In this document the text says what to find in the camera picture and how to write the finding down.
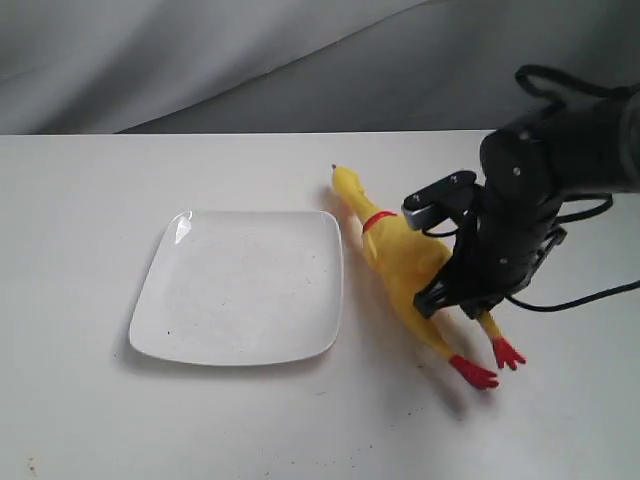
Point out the white square plate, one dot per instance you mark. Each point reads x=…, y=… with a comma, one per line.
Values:
x=242, y=289

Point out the grey fabric backdrop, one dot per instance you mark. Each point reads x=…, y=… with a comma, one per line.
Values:
x=89, y=67

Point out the yellow rubber chicken toy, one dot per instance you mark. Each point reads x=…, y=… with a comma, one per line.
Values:
x=405, y=260

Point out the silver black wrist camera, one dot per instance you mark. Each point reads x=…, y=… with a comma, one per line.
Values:
x=446, y=199

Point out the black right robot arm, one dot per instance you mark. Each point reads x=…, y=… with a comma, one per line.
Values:
x=592, y=153

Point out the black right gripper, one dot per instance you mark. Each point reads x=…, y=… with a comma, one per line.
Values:
x=512, y=213

